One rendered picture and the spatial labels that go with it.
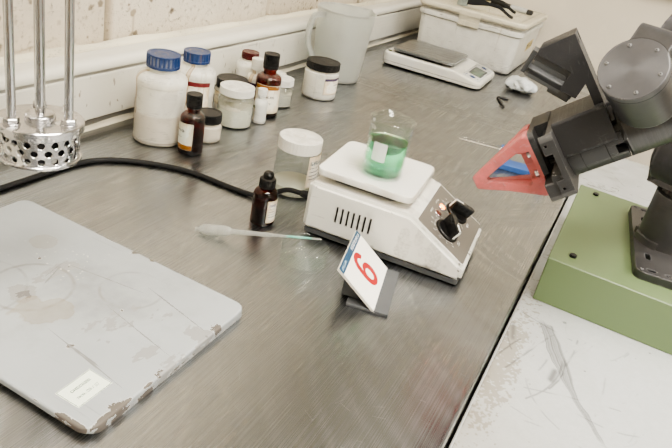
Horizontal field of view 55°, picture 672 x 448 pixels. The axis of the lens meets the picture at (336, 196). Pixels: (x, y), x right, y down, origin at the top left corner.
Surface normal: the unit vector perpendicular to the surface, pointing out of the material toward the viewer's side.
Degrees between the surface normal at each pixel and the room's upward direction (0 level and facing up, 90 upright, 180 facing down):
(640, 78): 59
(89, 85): 90
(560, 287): 90
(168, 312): 0
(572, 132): 91
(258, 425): 0
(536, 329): 0
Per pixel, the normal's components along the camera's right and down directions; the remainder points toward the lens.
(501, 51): -0.44, 0.37
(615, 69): -0.56, -0.33
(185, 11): 0.87, 0.35
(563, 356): 0.18, -0.88
